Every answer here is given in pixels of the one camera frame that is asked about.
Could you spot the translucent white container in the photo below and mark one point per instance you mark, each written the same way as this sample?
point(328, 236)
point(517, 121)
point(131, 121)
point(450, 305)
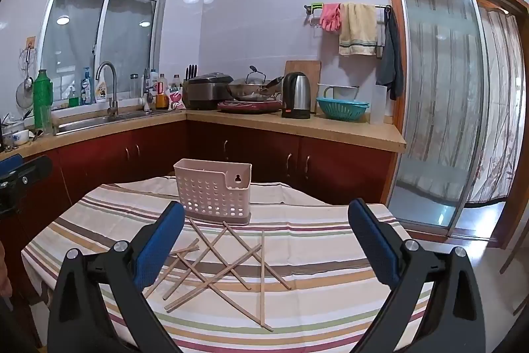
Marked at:
point(377, 105)

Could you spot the steel pot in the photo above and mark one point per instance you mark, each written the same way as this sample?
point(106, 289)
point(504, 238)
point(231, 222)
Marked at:
point(343, 91)

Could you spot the beige kitchen countertop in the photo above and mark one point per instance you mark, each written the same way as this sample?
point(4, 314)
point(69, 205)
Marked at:
point(314, 127)

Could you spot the steel electric kettle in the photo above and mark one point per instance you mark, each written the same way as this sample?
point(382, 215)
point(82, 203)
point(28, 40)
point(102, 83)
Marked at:
point(296, 94)

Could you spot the sliding glass window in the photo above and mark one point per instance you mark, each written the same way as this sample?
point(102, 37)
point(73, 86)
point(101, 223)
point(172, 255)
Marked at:
point(103, 22)

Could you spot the pile of wooden chopsticks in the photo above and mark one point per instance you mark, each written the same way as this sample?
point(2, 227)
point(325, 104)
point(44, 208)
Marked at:
point(231, 268)

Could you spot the red induction cooker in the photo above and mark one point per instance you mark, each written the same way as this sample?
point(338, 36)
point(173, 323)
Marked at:
point(248, 107)

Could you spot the green thermos bottle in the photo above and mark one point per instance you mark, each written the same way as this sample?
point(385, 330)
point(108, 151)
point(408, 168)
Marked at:
point(42, 100)

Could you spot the wooden cutting board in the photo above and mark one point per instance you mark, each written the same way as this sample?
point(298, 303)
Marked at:
point(303, 67)

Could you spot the metal towel rack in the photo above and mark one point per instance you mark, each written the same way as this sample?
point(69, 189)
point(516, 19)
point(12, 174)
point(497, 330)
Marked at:
point(310, 16)

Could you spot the hanging metal strainer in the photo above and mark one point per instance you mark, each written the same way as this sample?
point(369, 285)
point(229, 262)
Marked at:
point(25, 88)

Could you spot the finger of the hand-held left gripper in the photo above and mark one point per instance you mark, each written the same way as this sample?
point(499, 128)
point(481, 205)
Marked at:
point(33, 167)

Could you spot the small green soap bottle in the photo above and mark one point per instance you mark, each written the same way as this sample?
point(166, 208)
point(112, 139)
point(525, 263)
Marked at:
point(73, 100)

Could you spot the yellow striped towel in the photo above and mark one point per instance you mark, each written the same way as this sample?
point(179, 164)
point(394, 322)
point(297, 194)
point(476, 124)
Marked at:
point(357, 30)

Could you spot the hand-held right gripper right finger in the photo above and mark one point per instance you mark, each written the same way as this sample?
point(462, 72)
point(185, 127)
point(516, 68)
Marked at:
point(374, 245)

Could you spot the teal plastic colander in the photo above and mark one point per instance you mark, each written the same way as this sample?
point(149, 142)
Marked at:
point(341, 109)

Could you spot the sliding glass door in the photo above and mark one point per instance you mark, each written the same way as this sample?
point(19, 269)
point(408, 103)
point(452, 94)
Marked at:
point(434, 109)

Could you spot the pink perforated utensil holder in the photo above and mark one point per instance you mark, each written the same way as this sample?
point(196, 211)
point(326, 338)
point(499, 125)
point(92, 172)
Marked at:
point(210, 187)

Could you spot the blue and white cleaner bottle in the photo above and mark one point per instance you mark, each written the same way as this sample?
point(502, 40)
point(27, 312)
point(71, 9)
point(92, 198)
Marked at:
point(86, 88)

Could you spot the person's left forearm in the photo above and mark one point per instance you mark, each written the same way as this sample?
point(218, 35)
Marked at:
point(3, 274)

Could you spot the patterned curtain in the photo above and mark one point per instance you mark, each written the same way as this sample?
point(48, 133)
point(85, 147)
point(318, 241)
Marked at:
point(496, 109)

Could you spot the steel kitchen faucet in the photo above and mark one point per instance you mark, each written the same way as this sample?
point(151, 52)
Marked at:
point(111, 88)

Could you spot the silver rice cooker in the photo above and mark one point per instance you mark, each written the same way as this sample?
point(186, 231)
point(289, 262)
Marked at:
point(204, 92)

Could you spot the clear glass bottle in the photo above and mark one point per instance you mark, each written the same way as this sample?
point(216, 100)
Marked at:
point(134, 86)

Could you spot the striped tablecloth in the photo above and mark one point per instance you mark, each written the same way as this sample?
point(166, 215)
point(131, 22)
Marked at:
point(314, 253)

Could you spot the white yellow-label detergent bottle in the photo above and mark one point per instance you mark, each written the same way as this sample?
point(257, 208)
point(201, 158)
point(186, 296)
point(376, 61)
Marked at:
point(101, 90)

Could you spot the steel wok with lid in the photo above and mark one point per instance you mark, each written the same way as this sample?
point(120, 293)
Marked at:
point(252, 90)

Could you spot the orange cooking oil bottle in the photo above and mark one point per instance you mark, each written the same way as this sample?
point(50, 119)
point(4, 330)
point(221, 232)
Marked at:
point(162, 98)

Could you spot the pink and white pouch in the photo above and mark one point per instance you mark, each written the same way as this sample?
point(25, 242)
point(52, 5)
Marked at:
point(175, 98)

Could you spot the steel kitchen sink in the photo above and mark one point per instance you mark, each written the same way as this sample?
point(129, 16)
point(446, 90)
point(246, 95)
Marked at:
point(103, 121)

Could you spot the wooden chair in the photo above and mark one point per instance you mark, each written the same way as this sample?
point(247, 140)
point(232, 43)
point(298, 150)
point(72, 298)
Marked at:
point(514, 253)

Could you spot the white plastic bottle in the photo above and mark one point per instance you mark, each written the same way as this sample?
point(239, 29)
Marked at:
point(153, 82)

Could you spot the dark grey cloth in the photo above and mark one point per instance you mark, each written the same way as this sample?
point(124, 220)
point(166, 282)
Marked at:
point(390, 63)

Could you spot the pink rubber gloves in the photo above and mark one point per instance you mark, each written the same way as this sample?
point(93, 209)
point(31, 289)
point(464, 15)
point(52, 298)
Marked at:
point(329, 18)

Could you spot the white blue-patterned bowl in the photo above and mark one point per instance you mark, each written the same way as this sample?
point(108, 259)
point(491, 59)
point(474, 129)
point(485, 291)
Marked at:
point(16, 138)

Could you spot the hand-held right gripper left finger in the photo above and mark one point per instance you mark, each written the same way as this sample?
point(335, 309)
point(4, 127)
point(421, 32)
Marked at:
point(162, 245)

